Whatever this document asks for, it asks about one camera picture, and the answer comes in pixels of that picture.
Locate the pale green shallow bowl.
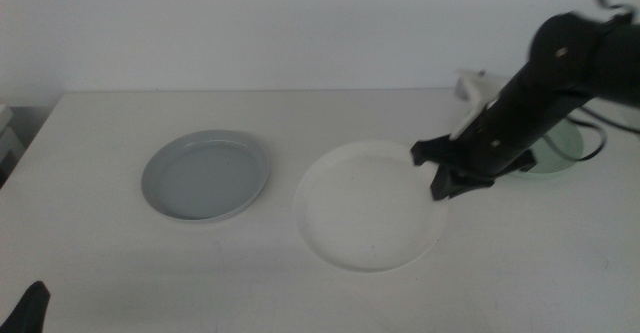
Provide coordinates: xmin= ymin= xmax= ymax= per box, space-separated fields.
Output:
xmin=502 ymin=117 xmax=585 ymax=180

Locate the white shallow bowl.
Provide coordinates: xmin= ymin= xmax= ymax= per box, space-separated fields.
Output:
xmin=293 ymin=139 xmax=449 ymax=274

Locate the grey shallow bowl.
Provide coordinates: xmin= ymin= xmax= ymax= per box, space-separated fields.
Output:
xmin=140 ymin=129 xmax=270 ymax=224

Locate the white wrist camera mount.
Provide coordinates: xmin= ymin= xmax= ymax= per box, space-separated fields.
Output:
xmin=448 ymin=69 xmax=512 ymax=142

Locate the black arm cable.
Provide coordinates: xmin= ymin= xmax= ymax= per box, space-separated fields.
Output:
xmin=542 ymin=0 xmax=640 ymax=164

